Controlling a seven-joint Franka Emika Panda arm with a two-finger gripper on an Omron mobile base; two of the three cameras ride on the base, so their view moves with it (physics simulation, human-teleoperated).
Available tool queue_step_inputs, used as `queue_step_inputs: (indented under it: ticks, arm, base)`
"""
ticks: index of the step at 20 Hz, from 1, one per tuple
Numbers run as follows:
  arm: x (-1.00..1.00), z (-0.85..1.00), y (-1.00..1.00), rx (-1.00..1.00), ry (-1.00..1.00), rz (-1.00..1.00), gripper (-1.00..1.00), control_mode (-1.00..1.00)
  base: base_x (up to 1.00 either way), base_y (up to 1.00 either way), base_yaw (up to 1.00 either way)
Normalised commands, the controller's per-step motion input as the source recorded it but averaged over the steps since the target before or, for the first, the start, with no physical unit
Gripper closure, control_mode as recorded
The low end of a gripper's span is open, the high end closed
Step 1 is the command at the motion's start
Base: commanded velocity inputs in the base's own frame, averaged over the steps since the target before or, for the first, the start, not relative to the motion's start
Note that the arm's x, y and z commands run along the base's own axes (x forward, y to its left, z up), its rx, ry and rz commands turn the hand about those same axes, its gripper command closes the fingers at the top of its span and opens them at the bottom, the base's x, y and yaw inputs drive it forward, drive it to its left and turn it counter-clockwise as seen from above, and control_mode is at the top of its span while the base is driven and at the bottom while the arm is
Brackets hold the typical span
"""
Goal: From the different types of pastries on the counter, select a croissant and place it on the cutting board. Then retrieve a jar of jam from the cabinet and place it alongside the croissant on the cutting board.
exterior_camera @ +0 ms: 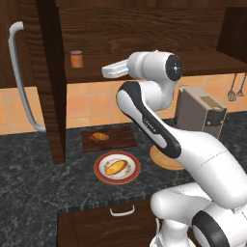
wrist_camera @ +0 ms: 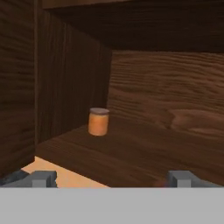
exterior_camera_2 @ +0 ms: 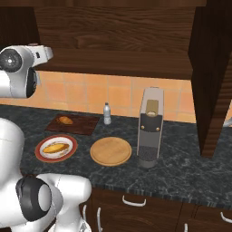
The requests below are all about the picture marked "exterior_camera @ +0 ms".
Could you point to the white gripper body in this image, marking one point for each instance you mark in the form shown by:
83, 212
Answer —
115, 69

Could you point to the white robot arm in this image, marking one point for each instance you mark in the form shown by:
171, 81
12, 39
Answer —
205, 164

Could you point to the orange jam jar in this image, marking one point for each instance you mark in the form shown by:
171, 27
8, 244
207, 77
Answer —
76, 60

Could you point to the dark wood cabinet door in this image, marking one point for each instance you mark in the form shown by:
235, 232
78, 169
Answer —
48, 80
233, 32

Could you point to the dark wood cutting board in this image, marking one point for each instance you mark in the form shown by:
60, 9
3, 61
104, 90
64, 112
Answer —
120, 138

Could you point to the brown croissant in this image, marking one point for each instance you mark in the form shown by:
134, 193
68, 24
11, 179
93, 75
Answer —
99, 137

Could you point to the grey toaster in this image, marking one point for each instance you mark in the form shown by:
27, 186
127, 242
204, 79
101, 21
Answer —
194, 112

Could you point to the yellow oval pastry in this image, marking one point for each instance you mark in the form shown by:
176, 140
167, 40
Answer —
115, 167

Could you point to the round tan wooden trivet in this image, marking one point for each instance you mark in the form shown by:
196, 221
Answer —
162, 160

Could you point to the red rimmed white plate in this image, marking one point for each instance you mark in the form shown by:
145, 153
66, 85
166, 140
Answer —
103, 173

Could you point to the hanging grey slotted spatula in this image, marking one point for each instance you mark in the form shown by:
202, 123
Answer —
232, 95

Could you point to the hanging grey utensil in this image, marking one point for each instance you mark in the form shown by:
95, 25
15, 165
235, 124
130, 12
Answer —
241, 92

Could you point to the dark wood drawer front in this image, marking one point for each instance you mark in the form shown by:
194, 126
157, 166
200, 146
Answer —
106, 228

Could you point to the dark wood wall cabinet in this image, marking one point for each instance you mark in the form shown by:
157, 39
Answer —
128, 29

